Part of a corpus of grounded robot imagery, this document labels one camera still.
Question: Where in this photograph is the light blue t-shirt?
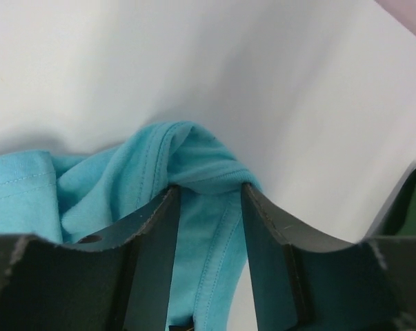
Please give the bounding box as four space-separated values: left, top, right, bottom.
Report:
0 121 257 330

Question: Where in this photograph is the dark green folded t-shirt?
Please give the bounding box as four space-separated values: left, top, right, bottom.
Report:
367 168 416 236

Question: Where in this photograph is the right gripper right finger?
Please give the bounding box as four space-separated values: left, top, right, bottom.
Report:
241 184 416 330

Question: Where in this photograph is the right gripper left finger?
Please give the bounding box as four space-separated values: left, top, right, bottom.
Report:
0 187 179 330

